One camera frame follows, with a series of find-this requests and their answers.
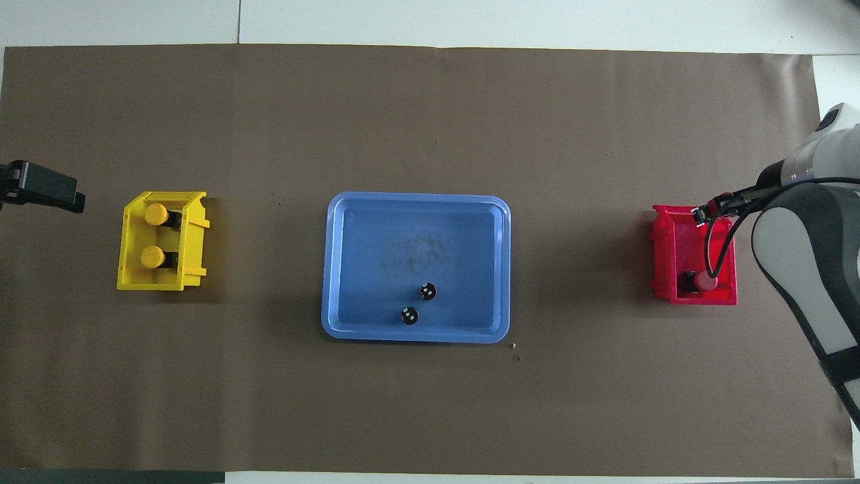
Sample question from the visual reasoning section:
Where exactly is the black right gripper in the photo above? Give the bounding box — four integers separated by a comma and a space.
692, 161, 787, 226

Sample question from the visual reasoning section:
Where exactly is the brown paper table mat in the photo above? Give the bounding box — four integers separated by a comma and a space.
0, 44, 854, 479

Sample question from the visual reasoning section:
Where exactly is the red plastic bin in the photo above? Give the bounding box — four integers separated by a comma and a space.
648, 204, 738, 307

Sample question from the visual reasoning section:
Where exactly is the yellow plastic bin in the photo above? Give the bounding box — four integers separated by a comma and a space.
116, 191, 211, 292

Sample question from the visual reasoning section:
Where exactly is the blue plastic tray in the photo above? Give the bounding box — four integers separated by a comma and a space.
320, 192, 512, 345

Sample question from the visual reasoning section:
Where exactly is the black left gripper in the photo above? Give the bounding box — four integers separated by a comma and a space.
0, 160, 86, 214

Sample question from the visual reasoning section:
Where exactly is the red push button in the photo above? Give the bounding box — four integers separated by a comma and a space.
682, 269, 718, 295

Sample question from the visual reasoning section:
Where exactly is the yellow push button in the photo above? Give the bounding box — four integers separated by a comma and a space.
144, 203, 183, 231
140, 245, 179, 271

